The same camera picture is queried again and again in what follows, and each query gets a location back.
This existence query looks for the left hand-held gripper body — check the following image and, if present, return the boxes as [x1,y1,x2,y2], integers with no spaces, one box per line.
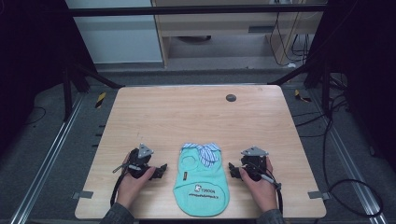
[112,143,155,180]

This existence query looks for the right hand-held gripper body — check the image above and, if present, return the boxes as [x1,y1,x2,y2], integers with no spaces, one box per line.
[239,146,283,190]

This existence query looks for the person's left hand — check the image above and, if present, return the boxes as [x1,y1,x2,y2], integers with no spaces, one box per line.
[116,151,157,210]

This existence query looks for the person's right hand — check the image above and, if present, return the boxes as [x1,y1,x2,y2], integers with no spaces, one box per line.
[238,156,278,214]

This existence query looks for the teal pet shirt striped collar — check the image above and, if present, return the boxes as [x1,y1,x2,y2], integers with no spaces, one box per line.
[172,142,231,218]

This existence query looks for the yellow black floor tape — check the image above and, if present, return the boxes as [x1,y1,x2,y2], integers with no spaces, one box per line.
[293,89,313,104]
[94,91,107,109]

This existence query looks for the white cabinet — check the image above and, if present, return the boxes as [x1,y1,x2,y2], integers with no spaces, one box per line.
[64,0,164,65]

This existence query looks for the black curtain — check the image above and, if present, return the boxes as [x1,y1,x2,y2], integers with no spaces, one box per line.
[0,0,98,157]
[303,0,396,174]

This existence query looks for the light wooden desk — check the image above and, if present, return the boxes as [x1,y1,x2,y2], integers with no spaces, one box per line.
[150,0,326,69]

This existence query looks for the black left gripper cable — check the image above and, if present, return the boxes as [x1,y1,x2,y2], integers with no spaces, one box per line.
[109,169,129,208]

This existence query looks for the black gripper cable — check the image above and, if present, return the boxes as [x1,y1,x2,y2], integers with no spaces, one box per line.
[109,169,129,208]
[275,186,285,216]

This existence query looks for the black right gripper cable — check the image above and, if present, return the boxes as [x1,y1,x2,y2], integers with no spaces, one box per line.
[275,186,285,216]

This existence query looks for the grey table edge bracket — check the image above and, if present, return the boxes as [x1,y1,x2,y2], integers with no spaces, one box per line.
[71,190,94,201]
[307,190,332,201]

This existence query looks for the black floor cable loop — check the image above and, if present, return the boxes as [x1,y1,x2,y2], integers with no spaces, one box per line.
[291,74,385,218]

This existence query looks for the aluminium floor rail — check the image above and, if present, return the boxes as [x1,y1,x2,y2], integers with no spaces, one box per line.
[8,94,86,224]
[309,91,389,224]

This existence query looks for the black metal frame stand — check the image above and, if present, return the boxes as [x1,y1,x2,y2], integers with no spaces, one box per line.
[266,59,332,118]
[61,60,126,123]

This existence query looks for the thin black floor cable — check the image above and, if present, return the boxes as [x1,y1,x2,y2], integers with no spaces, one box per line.
[23,105,48,126]

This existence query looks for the black cables under desk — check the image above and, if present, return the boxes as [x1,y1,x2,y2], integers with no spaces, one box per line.
[268,0,314,68]

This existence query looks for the black horizontal frame bar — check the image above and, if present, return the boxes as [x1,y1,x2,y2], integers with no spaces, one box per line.
[65,3,329,18]

